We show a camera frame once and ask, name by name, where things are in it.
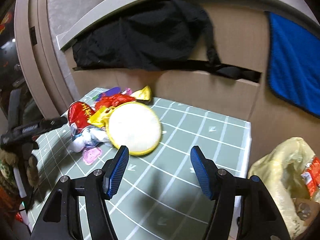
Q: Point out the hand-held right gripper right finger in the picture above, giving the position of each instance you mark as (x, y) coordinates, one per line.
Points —
(200, 172)

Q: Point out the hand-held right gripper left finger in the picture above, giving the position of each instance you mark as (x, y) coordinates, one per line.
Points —
(117, 172)

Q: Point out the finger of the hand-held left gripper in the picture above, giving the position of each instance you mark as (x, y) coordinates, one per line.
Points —
(53, 123)

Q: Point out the white plate with yellow rim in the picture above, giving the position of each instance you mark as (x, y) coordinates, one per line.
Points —
(135, 127)

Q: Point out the red plastic bag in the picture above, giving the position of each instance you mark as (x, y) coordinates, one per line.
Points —
(112, 101)

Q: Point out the yellow plastic bag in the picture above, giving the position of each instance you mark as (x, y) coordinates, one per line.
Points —
(277, 170)

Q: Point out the brown fuzzy cloth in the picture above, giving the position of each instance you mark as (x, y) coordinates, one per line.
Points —
(10, 162)

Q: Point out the red snack bag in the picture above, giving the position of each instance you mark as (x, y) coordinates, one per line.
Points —
(80, 115)

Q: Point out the pink wrapper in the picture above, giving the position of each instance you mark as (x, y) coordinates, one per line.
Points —
(127, 91)
(92, 155)

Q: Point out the white plastic wrapper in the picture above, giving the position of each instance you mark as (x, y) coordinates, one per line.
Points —
(82, 140)

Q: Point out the yellow snack packet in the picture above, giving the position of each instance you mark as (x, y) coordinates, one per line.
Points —
(98, 117)

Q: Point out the green grid tablecloth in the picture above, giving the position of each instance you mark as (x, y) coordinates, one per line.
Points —
(175, 130)

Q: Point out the purple wrapper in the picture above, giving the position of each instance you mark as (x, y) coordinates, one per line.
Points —
(112, 90)

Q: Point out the brown cardboard panel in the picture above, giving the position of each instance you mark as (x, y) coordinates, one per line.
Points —
(225, 97)

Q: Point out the small yellow wrapper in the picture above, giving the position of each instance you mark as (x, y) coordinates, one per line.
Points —
(143, 93)

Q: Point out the brown wrapper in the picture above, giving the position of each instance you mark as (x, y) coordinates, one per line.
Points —
(303, 208)

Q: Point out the red packet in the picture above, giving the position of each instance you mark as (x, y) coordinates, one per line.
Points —
(312, 175)

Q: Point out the black cloth bag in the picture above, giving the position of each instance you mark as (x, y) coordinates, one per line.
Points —
(150, 37)

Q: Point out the blue towel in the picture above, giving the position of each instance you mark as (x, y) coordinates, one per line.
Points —
(295, 62)

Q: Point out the beige door frame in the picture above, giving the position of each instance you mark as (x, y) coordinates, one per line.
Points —
(40, 55)

